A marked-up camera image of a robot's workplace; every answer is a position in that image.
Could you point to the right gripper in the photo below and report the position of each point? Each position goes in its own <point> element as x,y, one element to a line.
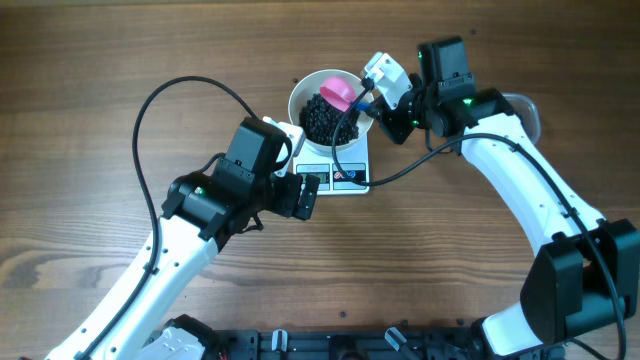
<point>387,117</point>

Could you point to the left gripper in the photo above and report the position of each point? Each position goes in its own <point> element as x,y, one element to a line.
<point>287,206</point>

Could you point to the pink scoop blue handle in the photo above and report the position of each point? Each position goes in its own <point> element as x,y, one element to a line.
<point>341,95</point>

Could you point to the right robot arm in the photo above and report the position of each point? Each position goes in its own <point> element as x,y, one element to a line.
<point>585,273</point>

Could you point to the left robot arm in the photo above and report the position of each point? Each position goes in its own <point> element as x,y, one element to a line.
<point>200,214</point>

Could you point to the white digital kitchen scale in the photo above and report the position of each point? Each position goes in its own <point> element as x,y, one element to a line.
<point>354,161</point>

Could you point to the black beans in bowl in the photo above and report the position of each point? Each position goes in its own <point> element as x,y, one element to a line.
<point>319,120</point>

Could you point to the white bowl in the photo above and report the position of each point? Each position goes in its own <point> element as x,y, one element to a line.
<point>308,86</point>

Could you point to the clear plastic container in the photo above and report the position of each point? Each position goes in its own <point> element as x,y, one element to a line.
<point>527,111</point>

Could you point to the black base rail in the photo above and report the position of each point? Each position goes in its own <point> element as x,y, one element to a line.
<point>350,345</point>

